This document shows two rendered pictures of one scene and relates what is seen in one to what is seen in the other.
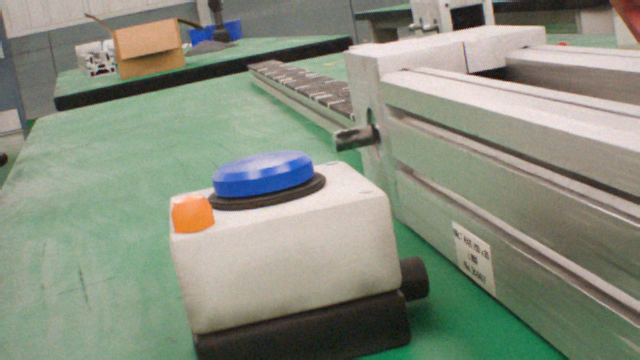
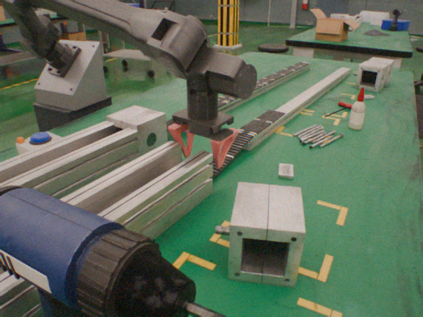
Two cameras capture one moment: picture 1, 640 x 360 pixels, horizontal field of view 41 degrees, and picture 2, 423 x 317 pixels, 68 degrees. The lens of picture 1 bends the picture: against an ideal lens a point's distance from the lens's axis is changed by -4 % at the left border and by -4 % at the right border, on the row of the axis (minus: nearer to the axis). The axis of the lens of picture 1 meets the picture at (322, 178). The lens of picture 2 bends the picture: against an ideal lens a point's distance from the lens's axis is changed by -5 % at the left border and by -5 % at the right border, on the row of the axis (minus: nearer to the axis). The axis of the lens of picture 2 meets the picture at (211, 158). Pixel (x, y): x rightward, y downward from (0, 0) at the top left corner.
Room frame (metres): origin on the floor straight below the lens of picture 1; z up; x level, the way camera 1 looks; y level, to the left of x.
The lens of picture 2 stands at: (0.13, -0.68, 1.13)
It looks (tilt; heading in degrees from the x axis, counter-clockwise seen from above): 28 degrees down; 43
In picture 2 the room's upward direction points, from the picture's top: straight up
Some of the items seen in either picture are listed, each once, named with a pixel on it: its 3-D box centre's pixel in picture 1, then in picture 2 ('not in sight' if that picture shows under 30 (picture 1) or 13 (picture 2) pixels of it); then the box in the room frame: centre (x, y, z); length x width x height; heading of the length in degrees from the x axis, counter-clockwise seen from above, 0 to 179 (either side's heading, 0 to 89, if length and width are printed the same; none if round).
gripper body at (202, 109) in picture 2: not in sight; (202, 105); (0.55, -0.27, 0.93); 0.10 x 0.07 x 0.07; 98
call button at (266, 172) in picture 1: (264, 183); (40, 139); (0.34, 0.02, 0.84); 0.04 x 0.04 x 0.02
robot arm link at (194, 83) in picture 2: not in sight; (204, 73); (0.55, -0.28, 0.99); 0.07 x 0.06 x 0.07; 91
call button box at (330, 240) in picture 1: (301, 257); (45, 153); (0.34, 0.01, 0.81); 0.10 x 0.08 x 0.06; 98
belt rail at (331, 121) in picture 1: (300, 91); (262, 86); (1.15, 0.01, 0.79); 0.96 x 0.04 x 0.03; 8
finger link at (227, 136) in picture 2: not in sight; (213, 143); (0.55, -0.30, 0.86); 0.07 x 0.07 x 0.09; 8
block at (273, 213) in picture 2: not in sight; (256, 231); (0.43, -0.48, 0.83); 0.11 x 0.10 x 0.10; 123
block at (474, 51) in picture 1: (432, 120); (134, 133); (0.52, -0.07, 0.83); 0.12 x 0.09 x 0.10; 98
